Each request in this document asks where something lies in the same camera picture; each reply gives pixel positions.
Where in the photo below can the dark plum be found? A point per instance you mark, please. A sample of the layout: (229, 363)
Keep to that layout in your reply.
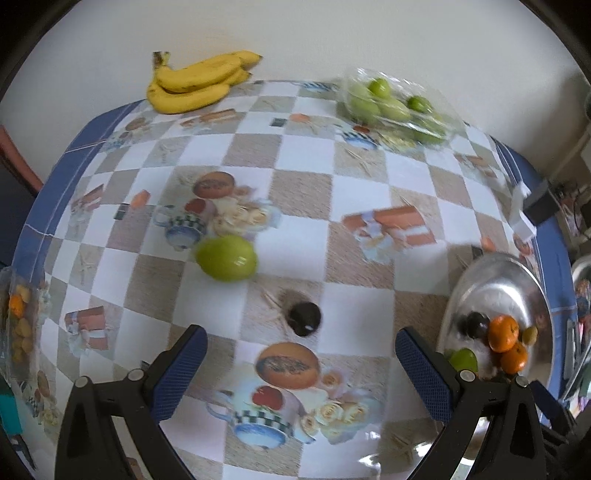
(304, 318)
(475, 324)

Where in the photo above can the brown round fruit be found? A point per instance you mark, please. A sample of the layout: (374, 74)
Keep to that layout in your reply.
(531, 335)

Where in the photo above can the group of green fruits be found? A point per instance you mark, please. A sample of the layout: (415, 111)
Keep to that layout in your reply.
(392, 108)

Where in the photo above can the checkered printed tablecloth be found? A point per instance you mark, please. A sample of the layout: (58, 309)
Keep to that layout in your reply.
(300, 194)

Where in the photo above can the reddish brown chair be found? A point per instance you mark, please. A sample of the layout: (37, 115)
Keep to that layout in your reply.
(18, 159)

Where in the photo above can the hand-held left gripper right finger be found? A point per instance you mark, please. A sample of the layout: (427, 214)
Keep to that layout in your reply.
(425, 369)

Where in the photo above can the silver metal plate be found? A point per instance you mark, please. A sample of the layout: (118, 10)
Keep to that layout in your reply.
(498, 286)

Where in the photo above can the yellow banana bunch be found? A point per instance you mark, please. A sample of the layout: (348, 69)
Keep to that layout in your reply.
(194, 85)

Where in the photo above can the orange with stem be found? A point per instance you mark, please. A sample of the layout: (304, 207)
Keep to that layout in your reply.
(515, 359)
(503, 332)

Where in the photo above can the plastic bag of green fruit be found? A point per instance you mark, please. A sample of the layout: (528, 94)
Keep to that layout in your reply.
(397, 108)

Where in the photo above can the white holder with black box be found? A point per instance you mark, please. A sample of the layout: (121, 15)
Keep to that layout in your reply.
(531, 207)

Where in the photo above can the silver metal pot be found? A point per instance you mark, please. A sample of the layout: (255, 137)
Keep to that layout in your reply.
(582, 274)

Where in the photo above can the clear bag of small fruits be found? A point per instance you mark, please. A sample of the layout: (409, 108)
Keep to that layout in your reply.
(21, 327)

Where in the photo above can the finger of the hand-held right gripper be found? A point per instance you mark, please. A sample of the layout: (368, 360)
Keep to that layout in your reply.
(549, 404)

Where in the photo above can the green apple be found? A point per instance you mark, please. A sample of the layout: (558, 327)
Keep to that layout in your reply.
(226, 257)

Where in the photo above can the small oblong green fruit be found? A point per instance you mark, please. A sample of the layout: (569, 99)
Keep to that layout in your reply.
(462, 360)

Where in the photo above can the teal object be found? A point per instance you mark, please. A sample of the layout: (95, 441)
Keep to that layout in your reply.
(10, 408)

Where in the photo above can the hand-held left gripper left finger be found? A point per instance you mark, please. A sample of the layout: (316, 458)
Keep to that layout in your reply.
(182, 364)

